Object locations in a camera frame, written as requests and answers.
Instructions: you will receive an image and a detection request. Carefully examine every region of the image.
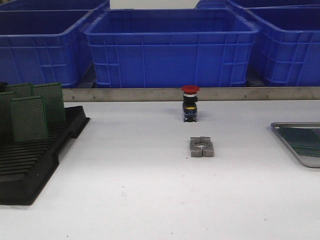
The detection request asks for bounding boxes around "grey metal clamp block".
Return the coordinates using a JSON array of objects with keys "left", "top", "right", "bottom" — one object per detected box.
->
[{"left": 189, "top": 136, "right": 215, "bottom": 158}]

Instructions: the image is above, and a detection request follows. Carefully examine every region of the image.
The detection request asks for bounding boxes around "green board back left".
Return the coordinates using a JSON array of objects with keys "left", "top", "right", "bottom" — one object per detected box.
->
[{"left": 6, "top": 83, "right": 34, "bottom": 98}]

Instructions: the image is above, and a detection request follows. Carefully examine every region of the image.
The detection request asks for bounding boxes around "metal table edge rail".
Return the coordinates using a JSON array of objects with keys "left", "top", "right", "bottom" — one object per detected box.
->
[{"left": 62, "top": 86, "right": 320, "bottom": 102}]

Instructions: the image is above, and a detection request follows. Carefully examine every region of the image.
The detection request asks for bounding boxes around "blue left plastic crate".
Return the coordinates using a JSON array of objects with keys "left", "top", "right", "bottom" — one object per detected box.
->
[{"left": 0, "top": 10, "right": 95, "bottom": 88}]

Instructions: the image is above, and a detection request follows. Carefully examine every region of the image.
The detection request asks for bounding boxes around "silver metal tray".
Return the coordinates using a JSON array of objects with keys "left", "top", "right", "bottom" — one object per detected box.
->
[{"left": 271, "top": 122, "right": 320, "bottom": 168}]

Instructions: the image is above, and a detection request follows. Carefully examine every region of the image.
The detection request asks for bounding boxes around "black slotted board rack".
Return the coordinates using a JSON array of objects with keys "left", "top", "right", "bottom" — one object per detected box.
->
[{"left": 0, "top": 106, "right": 90, "bottom": 206}]

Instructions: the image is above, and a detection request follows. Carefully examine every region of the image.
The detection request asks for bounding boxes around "blue right plastic crate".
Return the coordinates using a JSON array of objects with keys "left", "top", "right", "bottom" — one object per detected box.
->
[{"left": 245, "top": 7, "right": 320, "bottom": 87}]

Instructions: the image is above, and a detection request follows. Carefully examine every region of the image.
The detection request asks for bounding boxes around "blue plastic crate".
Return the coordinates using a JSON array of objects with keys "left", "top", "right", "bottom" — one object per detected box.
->
[
  {"left": 85, "top": 9, "right": 258, "bottom": 88},
  {"left": 0, "top": 10, "right": 95, "bottom": 88},
  {"left": 245, "top": 7, "right": 320, "bottom": 87}
]

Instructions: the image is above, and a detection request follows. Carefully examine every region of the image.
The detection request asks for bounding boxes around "green board left middle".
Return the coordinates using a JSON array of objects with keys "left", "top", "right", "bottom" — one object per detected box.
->
[{"left": 0, "top": 91, "right": 16, "bottom": 144}]

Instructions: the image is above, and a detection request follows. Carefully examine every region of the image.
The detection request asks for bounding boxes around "red emergency stop button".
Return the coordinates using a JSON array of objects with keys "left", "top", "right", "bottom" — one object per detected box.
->
[{"left": 181, "top": 85, "right": 200, "bottom": 122}]

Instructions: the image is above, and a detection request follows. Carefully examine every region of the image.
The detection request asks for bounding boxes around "blue far right crate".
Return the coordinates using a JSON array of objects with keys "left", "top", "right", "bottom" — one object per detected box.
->
[{"left": 195, "top": 0, "right": 320, "bottom": 9}]

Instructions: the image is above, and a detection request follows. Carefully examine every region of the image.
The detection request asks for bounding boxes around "green perforated circuit board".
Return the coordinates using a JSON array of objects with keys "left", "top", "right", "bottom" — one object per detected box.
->
[{"left": 293, "top": 147, "right": 320, "bottom": 158}]

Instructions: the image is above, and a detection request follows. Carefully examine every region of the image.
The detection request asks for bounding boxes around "green board middle row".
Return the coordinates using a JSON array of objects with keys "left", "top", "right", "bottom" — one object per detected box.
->
[{"left": 10, "top": 95, "right": 48, "bottom": 142}]

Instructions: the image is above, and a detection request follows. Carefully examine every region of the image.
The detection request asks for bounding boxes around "blue centre plastic crate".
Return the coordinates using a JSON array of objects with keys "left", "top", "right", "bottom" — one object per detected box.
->
[{"left": 85, "top": 9, "right": 258, "bottom": 88}]

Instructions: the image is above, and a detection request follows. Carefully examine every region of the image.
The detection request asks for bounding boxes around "green board back right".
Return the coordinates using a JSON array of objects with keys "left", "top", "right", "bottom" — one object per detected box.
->
[{"left": 33, "top": 82, "right": 66, "bottom": 123}]

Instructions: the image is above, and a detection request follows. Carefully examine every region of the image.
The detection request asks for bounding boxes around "blue far left crate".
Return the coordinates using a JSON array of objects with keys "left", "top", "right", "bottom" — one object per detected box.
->
[{"left": 0, "top": 0, "right": 110, "bottom": 11}]

